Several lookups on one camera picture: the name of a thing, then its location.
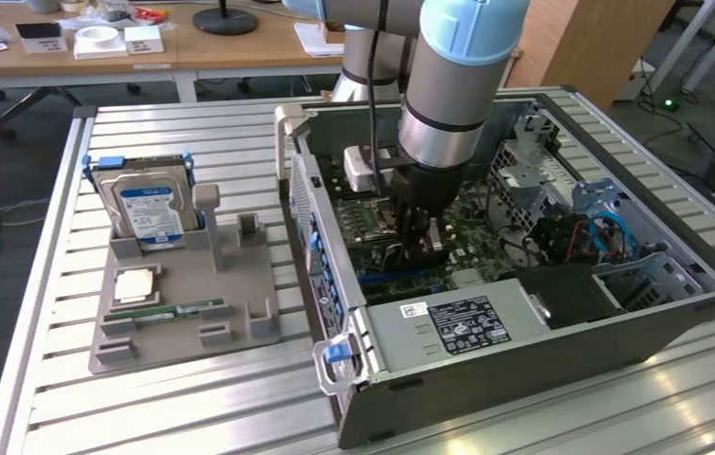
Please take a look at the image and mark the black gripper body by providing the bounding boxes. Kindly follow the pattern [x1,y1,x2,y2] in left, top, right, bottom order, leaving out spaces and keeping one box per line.
[391,163,462,224]

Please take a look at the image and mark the low-profile graphics card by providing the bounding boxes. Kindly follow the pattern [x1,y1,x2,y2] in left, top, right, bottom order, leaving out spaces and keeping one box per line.
[359,239,453,285]

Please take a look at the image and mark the CPU socket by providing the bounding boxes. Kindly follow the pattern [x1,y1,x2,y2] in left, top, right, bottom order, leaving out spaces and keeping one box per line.
[367,197,399,236]

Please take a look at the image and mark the green motherboard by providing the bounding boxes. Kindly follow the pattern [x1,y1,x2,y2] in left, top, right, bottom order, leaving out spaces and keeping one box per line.
[315,158,522,304]

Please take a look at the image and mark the perforated metal disk bay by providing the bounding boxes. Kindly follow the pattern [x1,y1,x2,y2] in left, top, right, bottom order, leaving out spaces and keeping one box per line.
[486,136,585,224]

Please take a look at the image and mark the blue expansion slot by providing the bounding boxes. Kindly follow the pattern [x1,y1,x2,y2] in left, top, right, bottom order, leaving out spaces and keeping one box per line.
[355,266,431,288]

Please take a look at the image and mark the silver chipset heatsink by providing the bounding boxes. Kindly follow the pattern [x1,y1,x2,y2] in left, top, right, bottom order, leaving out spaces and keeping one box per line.
[449,270,483,291]

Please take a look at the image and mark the black plastic shroud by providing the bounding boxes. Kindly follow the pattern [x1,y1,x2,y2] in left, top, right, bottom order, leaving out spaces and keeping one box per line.
[515,262,627,331]

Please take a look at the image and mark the grey power supply unit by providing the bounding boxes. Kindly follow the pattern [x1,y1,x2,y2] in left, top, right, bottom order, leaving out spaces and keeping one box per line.
[362,278,551,373]

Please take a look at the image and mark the white paper stack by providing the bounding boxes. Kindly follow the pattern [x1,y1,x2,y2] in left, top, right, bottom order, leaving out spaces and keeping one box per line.
[294,21,349,58]

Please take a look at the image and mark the wooden cabinet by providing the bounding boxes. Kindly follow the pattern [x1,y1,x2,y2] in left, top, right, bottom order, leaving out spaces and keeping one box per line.
[506,0,677,109]

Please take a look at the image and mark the slanted metal drive cage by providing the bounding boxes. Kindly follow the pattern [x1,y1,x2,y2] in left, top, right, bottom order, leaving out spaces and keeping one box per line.
[589,249,711,314]

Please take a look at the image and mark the grey parts rack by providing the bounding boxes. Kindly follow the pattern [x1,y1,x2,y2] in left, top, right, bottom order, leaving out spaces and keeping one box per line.
[87,183,285,375]

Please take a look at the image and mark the hard disk with blue rails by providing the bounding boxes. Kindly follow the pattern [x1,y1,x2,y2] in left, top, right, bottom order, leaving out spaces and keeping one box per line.
[81,150,201,252]

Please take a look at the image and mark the open grey PC case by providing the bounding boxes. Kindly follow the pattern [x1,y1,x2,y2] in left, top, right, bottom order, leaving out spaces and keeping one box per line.
[271,84,715,450]

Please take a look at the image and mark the black round lamp base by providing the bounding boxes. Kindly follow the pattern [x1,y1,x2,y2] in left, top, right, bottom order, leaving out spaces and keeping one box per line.
[190,0,261,37]

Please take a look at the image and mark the green RAM stick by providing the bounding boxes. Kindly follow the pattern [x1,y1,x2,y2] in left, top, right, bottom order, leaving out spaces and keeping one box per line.
[105,297,230,324]

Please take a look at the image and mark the silver CPU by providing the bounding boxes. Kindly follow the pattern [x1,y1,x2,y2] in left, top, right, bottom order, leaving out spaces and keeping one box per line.
[111,267,159,304]

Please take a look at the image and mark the plain white box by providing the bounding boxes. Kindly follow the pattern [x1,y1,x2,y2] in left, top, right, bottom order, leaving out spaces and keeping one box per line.
[122,24,165,55]

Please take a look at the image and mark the wooden desk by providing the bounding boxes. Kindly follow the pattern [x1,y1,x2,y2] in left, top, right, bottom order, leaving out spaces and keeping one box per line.
[0,0,526,103]

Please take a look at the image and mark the flat white box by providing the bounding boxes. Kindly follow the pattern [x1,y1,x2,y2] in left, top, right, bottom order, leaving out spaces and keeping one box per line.
[70,36,130,62]

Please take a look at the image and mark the white tape roll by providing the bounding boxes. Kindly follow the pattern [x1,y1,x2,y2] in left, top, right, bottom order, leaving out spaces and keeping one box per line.
[74,26,118,48]

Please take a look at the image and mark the black chair base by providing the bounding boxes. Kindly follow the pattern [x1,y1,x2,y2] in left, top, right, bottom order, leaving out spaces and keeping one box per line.
[0,84,142,139]

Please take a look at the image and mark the white box with black top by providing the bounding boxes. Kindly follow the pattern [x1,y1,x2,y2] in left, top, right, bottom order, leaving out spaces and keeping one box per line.
[14,22,70,55]

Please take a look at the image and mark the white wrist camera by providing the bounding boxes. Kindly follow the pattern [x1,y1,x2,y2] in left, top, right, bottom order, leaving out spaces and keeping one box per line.
[341,144,414,193]

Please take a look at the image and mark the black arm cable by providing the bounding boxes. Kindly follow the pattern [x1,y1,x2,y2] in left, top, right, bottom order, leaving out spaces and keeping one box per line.
[363,0,395,193]

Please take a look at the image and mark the blue wire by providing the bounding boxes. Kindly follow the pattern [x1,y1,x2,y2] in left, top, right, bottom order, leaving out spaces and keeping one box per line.
[585,211,641,263]

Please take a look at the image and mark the white table frame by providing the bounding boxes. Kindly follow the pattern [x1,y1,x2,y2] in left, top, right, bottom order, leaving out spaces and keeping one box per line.
[639,0,715,132]

